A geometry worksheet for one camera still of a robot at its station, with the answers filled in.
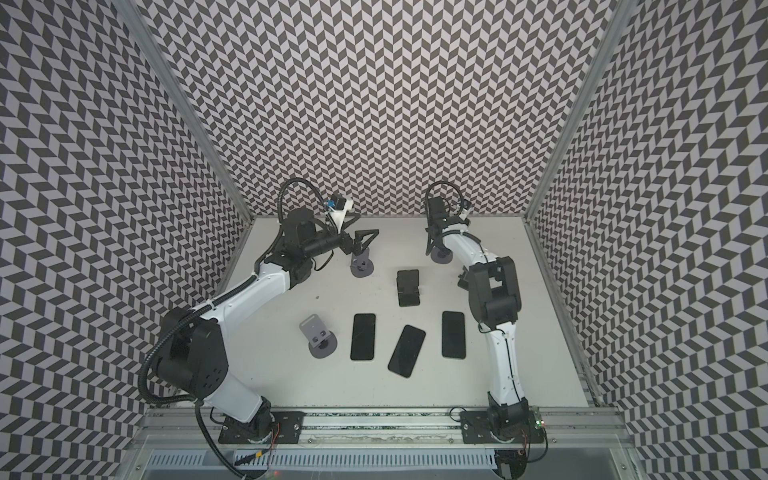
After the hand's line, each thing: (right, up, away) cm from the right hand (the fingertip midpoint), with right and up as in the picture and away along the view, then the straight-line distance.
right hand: (453, 234), depth 102 cm
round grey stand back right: (-4, -7, +5) cm, 10 cm away
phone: (-16, -34, -17) cm, 42 cm away
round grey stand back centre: (-32, -11, -2) cm, 33 cm away
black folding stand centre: (-16, -17, -9) cm, 25 cm away
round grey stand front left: (-40, -30, -21) cm, 54 cm away
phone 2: (-2, -31, -12) cm, 34 cm away
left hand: (-27, +2, -22) cm, 35 cm away
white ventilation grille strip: (-28, -54, -32) cm, 69 cm away
